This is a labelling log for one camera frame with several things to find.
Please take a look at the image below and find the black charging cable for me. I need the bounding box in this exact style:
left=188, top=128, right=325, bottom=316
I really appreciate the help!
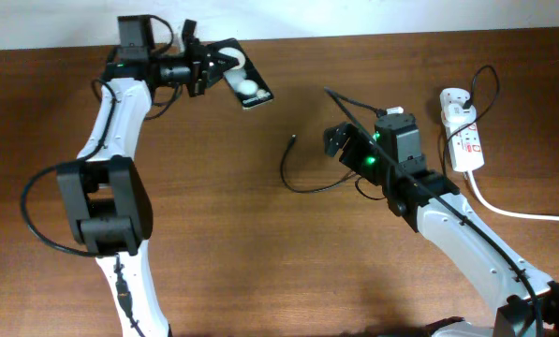
left=279, top=65, right=500, bottom=195

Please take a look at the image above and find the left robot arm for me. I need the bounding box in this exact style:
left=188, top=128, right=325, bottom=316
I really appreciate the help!
left=56, top=15, right=245, bottom=336

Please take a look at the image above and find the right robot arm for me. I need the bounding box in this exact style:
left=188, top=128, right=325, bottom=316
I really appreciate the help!
left=323, top=113, right=559, bottom=336

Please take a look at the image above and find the white power strip cord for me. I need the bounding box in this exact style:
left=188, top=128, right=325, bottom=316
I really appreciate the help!
left=464, top=169, right=559, bottom=224

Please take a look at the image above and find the black smartphone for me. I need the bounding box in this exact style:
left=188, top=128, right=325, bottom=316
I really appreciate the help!
left=210, top=38, right=274, bottom=110

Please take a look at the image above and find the white power strip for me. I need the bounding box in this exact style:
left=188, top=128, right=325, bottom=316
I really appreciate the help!
left=439, top=88, right=484, bottom=172

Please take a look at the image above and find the white charger plug adapter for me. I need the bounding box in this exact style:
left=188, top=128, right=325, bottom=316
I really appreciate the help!
left=441, top=103, right=477, bottom=126

